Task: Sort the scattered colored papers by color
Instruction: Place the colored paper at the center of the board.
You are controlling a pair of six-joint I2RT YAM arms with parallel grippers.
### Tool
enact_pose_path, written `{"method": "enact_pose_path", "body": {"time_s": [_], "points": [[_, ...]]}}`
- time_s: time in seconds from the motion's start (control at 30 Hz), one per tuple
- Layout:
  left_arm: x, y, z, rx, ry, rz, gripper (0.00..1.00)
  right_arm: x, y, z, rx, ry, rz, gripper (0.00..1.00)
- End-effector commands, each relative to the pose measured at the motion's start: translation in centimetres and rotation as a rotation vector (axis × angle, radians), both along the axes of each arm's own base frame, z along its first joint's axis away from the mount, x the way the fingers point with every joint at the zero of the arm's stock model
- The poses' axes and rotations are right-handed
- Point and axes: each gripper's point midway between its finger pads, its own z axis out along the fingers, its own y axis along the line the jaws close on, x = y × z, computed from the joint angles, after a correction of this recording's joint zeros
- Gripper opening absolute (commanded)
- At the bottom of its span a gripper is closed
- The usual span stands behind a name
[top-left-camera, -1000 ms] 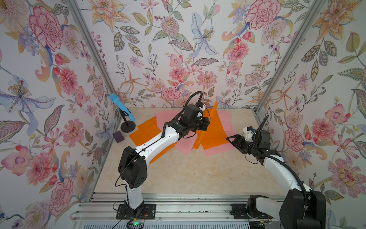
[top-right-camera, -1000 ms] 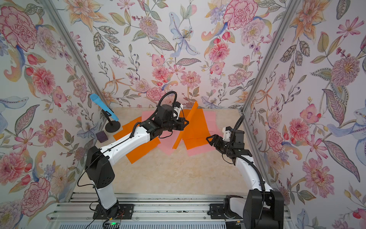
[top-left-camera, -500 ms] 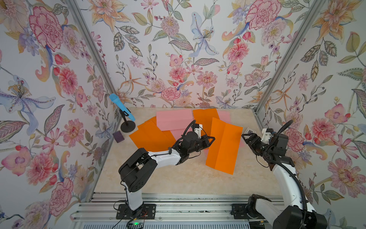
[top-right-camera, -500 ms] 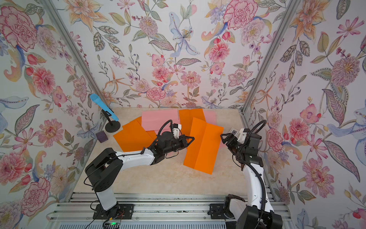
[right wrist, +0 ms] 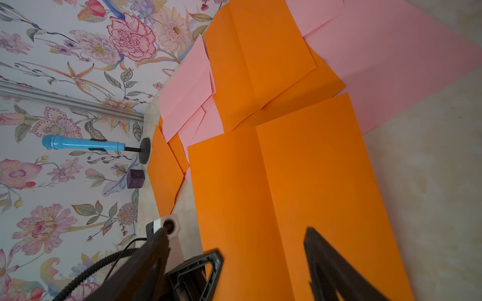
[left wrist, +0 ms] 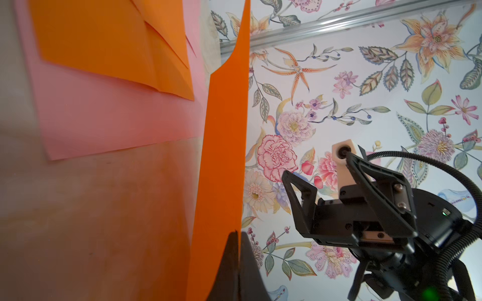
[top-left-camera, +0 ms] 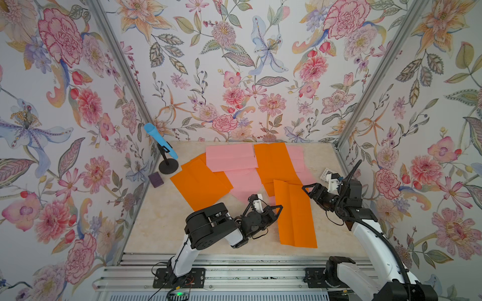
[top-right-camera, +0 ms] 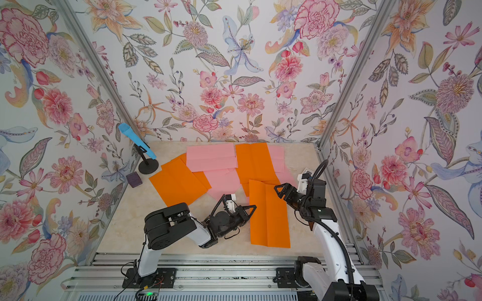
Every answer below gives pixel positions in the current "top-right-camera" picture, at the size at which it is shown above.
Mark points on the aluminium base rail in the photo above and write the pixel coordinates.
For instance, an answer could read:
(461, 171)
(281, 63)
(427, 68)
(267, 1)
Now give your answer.
(189, 277)

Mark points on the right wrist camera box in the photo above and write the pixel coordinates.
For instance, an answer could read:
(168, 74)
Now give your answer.
(303, 180)

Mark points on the blue microphone on stand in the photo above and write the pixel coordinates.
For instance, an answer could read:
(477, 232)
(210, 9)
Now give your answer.
(149, 163)

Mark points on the purple cube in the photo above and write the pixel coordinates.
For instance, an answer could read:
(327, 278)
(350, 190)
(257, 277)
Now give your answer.
(134, 180)

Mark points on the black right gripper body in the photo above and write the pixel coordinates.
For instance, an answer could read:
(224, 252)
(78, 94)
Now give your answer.
(301, 202)

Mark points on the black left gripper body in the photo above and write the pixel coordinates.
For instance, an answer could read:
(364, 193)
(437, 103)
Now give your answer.
(233, 221)

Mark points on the aluminium corner frame post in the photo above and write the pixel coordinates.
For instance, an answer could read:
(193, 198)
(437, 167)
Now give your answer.
(380, 18)

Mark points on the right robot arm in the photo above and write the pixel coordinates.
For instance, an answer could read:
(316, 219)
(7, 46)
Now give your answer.
(338, 278)

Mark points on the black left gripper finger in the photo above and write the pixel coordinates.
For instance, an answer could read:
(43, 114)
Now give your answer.
(244, 213)
(227, 204)

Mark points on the left aluminium frame post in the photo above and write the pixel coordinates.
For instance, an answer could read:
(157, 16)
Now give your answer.
(72, 22)

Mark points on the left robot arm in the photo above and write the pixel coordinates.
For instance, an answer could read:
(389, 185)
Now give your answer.
(167, 226)

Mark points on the large pink paper sheet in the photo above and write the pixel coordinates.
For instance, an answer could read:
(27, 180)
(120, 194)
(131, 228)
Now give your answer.
(226, 181)

